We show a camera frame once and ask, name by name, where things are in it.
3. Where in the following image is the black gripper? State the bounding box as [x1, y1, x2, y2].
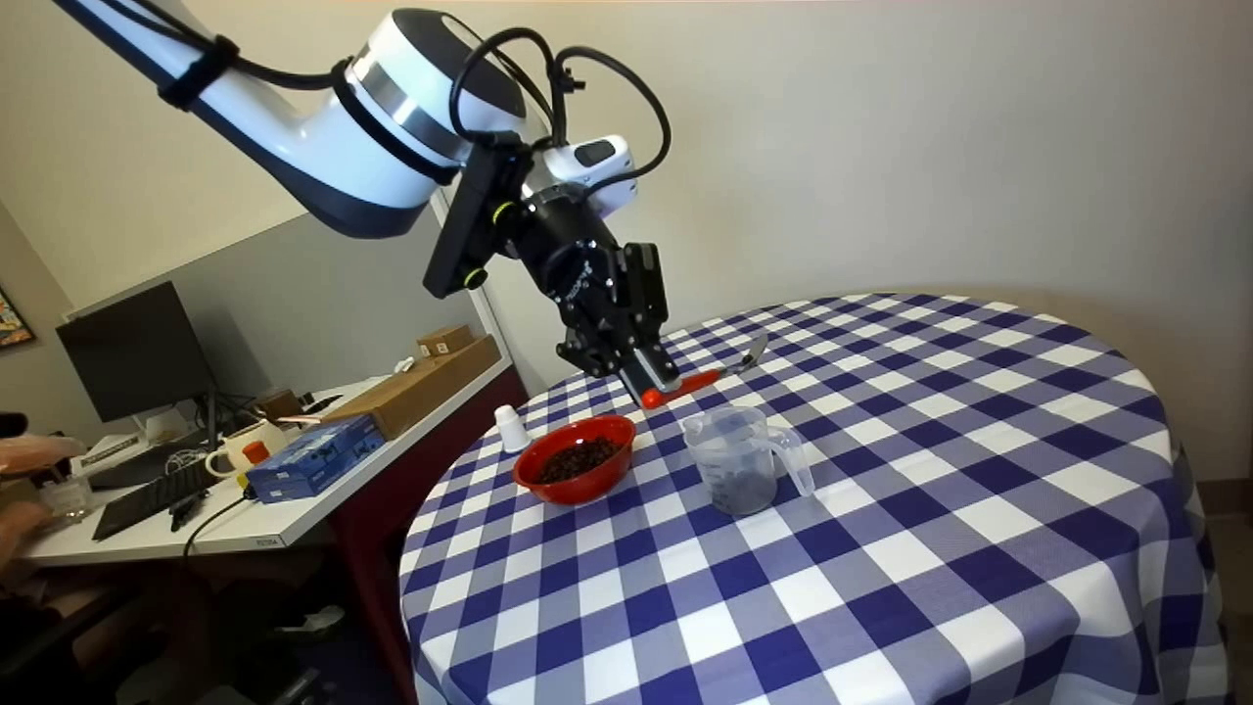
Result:
[513, 192, 684, 411]

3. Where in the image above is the white mug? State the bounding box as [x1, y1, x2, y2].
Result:
[200, 422, 286, 490]

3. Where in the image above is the black keyboard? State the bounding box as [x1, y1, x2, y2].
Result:
[91, 464, 220, 543]

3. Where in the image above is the framed wall picture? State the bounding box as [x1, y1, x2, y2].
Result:
[0, 285, 40, 353]

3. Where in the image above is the bare person hand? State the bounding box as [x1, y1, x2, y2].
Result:
[0, 430, 85, 477]
[0, 500, 56, 569]

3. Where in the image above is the white office desk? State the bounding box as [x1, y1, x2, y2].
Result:
[0, 363, 532, 683]

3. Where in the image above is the clear plastic measuring jug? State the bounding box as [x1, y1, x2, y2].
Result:
[677, 402, 819, 517]

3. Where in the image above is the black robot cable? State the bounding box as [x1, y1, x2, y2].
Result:
[73, 0, 677, 199]

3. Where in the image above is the black computer monitor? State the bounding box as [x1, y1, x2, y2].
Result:
[56, 280, 222, 426]

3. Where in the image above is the blue cardboard box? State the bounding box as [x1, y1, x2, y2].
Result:
[245, 411, 389, 504]

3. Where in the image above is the small white cup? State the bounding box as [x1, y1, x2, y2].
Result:
[488, 402, 527, 457]

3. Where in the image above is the blue white checkered tablecloth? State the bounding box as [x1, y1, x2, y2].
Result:
[395, 285, 1232, 705]

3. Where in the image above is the red plastic bowl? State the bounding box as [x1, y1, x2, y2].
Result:
[509, 411, 643, 508]

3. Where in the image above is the long brown cardboard box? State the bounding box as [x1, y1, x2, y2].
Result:
[317, 328, 506, 443]

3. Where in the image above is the red handled spoon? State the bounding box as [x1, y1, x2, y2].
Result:
[637, 328, 776, 411]

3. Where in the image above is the grey partition panel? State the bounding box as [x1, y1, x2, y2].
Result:
[168, 210, 475, 402]

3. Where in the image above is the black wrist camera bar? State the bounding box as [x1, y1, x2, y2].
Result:
[420, 132, 532, 300]

